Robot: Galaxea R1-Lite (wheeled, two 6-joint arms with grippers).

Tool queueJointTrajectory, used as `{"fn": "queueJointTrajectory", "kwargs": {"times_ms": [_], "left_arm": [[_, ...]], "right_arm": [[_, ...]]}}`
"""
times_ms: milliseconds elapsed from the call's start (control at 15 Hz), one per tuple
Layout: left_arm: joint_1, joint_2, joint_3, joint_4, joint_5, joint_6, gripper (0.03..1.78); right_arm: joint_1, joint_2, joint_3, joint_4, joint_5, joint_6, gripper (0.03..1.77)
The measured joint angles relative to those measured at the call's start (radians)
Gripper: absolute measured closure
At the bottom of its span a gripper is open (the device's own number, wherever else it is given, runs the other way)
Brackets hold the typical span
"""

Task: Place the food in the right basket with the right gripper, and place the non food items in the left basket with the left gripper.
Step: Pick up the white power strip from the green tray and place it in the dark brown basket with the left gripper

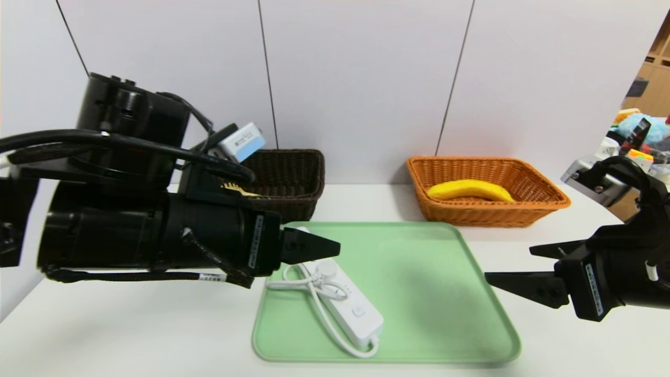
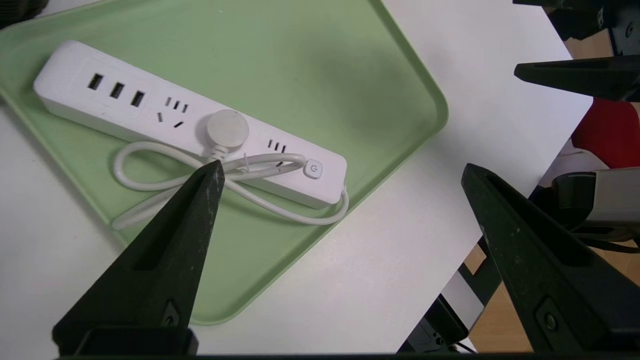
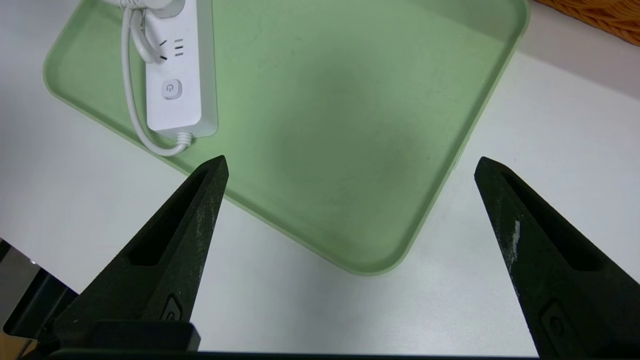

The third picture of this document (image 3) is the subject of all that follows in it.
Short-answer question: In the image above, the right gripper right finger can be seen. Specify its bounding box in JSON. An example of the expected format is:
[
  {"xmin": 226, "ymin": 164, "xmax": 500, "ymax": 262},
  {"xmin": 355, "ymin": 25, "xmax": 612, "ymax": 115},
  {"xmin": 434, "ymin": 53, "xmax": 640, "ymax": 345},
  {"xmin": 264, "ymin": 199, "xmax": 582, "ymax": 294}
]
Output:
[{"xmin": 473, "ymin": 156, "xmax": 640, "ymax": 360}]

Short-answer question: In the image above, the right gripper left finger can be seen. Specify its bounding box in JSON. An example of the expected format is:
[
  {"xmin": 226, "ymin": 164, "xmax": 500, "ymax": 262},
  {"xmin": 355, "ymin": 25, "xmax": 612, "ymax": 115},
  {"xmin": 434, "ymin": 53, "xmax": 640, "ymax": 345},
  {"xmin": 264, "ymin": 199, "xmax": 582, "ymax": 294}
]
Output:
[{"xmin": 52, "ymin": 155, "xmax": 230, "ymax": 332}]

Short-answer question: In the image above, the white power strip with cable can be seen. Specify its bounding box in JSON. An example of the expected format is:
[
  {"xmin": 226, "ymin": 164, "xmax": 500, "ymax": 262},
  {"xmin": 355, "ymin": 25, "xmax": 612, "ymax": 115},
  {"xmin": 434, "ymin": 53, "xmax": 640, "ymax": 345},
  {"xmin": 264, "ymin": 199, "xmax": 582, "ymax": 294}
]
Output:
[{"xmin": 107, "ymin": 0, "xmax": 219, "ymax": 158}]

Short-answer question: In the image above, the orange wicker basket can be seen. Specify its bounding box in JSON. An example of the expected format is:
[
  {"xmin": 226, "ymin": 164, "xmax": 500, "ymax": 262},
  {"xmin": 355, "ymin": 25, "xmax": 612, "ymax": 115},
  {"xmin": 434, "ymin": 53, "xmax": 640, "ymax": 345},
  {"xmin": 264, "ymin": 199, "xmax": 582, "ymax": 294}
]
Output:
[{"xmin": 532, "ymin": 0, "xmax": 640, "ymax": 47}]

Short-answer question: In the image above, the light green plastic tray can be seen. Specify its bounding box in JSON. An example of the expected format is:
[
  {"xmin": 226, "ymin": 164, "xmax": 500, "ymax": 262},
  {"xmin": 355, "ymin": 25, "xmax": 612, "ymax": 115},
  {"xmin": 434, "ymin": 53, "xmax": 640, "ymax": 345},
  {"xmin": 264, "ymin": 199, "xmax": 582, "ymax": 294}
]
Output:
[{"xmin": 42, "ymin": 0, "xmax": 531, "ymax": 277}]

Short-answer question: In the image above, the black metal frame bar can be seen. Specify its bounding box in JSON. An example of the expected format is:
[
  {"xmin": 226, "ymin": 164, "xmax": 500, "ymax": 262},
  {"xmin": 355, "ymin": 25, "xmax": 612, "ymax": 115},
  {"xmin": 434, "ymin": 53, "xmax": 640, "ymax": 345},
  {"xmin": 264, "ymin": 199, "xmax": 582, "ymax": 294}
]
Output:
[{"xmin": 2, "ymin": 270, "xmax": 80, "ymax": 351}]

